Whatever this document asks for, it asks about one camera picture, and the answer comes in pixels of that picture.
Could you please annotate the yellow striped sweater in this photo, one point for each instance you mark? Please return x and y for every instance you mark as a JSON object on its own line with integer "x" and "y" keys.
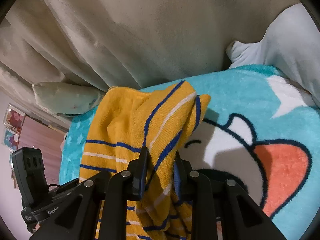
{"x": 130, "y": 125}

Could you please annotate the red framed picture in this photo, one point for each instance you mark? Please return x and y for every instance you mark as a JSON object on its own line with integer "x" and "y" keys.
{"x": 14, "y": 118}

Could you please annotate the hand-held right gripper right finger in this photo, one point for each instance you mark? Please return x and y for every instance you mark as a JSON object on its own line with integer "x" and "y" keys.
{"x": 178, "y": 177}

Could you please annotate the blue framed picture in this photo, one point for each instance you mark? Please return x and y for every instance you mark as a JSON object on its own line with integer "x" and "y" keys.
{"x": 11, "y": 138}

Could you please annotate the beige curtain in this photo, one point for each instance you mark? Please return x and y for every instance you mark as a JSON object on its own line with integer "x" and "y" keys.
{"x": 125, "y": 30}

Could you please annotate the white printed pillow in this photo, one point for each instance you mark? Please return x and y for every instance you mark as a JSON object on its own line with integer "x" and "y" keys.
{"x": 67, "y": 98}

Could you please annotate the teal star printed blanket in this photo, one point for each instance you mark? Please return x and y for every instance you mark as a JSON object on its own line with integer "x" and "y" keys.
{"x": 250, "y": 130}

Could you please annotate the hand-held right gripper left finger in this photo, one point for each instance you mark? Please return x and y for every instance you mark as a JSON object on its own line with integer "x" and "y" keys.
{"x": 143, "y": 172}

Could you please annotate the pink wardrobe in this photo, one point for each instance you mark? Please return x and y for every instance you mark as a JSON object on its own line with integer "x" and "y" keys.
{"x": 42, "y": 140}

